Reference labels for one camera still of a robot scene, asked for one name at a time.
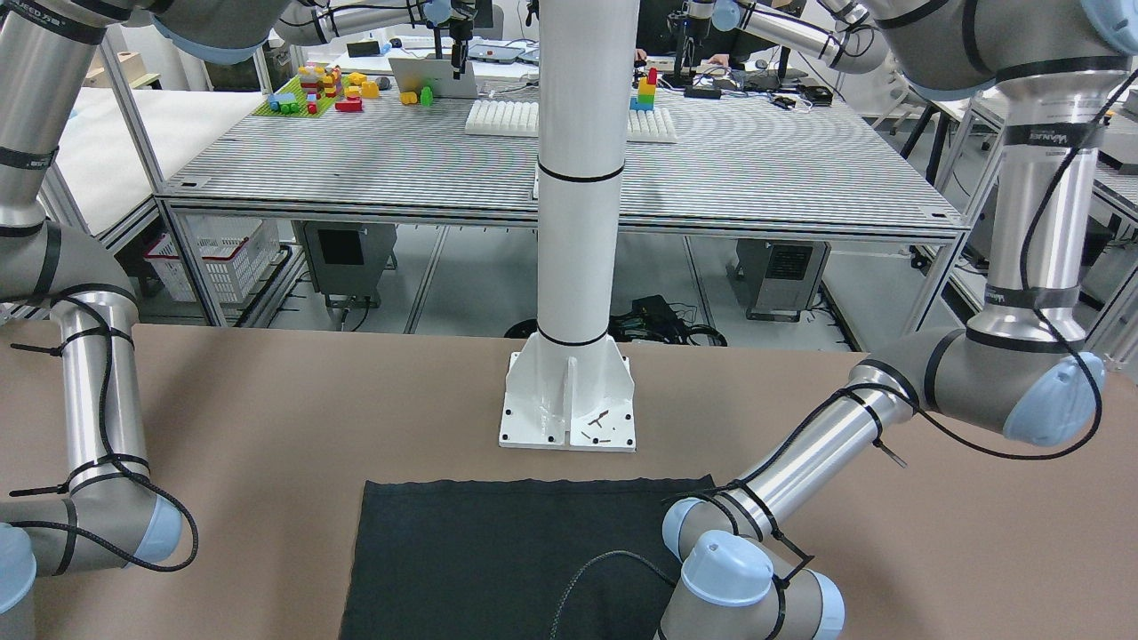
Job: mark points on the black t-shirt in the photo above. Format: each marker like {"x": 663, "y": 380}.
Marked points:
{"x": 512, "y": 560}

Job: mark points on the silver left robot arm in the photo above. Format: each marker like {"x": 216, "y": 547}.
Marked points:
{"x": 1018, "y": 368}

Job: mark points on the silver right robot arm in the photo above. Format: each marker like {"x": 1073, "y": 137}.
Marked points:
{"x": 107, "y": 513}

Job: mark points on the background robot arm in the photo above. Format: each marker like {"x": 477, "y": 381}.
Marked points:
{"x": 800, "y": 31}

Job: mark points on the grey striped work table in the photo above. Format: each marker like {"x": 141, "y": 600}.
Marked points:
{"x": 741, "y": 167}

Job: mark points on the white plastic basket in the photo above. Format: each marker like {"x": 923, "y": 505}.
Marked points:
{"x": 235, "y": 251}

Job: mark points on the colourful toy brick set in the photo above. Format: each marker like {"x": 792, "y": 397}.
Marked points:
{"x": 315, "y": 90}

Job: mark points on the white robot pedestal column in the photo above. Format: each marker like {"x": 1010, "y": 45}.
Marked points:
{"x": 570, "y": 387}

